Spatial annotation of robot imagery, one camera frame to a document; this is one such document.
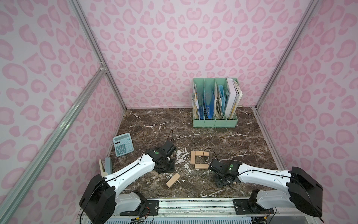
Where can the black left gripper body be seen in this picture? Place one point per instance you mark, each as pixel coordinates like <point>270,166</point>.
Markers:
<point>167,165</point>

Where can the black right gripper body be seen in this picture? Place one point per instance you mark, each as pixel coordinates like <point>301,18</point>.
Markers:
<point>221,180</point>

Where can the wooden block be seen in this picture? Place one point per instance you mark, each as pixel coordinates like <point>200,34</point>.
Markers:
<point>201,166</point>
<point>173,180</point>
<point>202,153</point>
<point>192,157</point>

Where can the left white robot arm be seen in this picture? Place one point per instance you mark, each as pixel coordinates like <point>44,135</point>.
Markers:
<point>103,196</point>

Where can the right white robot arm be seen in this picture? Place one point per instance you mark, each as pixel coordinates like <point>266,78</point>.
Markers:
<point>289,188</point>

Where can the teal desk calculator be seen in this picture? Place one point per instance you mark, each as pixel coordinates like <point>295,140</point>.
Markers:
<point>123,144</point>

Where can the clear sleeve printed paper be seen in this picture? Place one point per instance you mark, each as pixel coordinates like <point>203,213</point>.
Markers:
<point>195,104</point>

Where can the teal cream stapler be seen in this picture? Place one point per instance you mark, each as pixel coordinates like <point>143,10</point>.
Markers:
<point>105,167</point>

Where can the blue plastic folders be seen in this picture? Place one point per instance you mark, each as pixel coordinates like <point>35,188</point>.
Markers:
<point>206,102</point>

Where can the green plastic file organizer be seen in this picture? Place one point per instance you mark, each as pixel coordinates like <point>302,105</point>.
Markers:
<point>219,120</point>

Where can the white thick binder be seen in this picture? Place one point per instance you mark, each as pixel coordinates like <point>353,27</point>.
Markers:
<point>231,95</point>

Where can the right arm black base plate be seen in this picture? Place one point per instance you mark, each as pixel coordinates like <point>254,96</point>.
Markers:
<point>250,207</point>

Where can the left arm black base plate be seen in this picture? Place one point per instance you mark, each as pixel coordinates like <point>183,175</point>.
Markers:
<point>148,206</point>

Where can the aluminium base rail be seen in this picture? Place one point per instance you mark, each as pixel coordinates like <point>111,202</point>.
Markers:
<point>215,210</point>

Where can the left rear aluminium post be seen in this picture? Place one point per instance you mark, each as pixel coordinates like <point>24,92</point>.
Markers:
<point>78,11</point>

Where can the diagonal aluminium frame bar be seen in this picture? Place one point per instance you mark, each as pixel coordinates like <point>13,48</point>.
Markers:
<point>27,179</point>

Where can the aluminium corner frame post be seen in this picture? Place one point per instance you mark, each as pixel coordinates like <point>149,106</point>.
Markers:
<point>302,25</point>

